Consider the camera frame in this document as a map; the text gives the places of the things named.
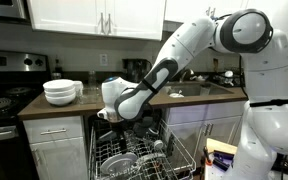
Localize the black steel stove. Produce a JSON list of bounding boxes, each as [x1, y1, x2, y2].
[[0, 49, 50, 180]]

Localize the white base cabinet door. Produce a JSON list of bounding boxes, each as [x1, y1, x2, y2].
[[28, 137, 89, 180]]

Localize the black countertop dish rack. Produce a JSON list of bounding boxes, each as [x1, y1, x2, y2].
[[212, 68, 243, 89]]

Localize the white ceramic mug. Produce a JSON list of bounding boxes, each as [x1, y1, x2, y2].
[[73, 80, 84, 98]]

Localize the clear glass food container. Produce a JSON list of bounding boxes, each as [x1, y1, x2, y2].
[[78, 85, 103, 105]]

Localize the steel sink faucet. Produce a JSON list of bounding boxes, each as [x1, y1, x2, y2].
[[179, 68, 196, 83]]

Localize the white cabinet with steel handles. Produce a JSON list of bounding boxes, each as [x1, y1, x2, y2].
[[27, 0, 167, 41]]

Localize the steel kitchen sink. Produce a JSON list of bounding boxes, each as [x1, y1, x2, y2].
[[163, 81, 234, 99]]

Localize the dark glass bottle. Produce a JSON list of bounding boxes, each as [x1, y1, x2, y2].
[[54, 58, 64, 80]]

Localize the clear plastic container lid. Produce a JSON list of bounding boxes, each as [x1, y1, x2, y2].
[[96, 129, 122, 145]]

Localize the white ceramic bowl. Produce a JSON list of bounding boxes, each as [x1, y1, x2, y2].
[[45, 92, 77, 107], [42, 78, 76, 93], [44, 88, 76, 99]]

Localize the black coffee maker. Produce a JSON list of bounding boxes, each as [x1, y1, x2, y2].
[[121, 58, 153, 84]]

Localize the white sink base cabinet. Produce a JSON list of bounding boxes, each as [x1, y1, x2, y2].
[[163, 101, 247, 164]]

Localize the black plastic rack insert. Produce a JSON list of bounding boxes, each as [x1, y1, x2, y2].
[[166, 133, 177, 158]]

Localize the steel microwave oven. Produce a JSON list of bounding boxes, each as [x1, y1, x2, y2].
[[0, 0, 30, 25]]

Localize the clear glass jar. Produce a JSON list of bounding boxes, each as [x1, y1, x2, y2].
[[87, 69, 100, 91]]

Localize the white wall outlet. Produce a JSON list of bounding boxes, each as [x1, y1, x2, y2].
[[99, 53, 109, 67]]

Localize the purple and black box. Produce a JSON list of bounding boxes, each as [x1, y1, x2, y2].
[[212, 149, 235, 172]]

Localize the orange handled tool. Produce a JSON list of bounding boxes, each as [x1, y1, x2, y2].
[[202, 146, 214, 167]]

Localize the white wire dishwasher rack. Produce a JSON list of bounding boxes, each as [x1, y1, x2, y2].
[[88, 118, 198, 180]]

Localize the white wall cabinet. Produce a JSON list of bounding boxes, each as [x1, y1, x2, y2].
[[163, 0, 288, 52]]

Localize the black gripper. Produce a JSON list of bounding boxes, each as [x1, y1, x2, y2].
[[109, 121, 129, 155]]

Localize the dark bowl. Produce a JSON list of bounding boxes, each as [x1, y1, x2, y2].
[[132, 114, 159, 138]]

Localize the white kitchen drawer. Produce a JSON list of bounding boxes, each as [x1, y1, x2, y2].
[[22, 115, 85, 145]]

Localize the white round plate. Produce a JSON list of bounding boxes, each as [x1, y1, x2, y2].
[[99, 152, 139, 176]]

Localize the light wooden board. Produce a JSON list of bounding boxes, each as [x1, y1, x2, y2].
[[205, 137, 238, 156]]

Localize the small white cup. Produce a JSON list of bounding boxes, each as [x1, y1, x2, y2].
[[153, 139, 165, 151]]

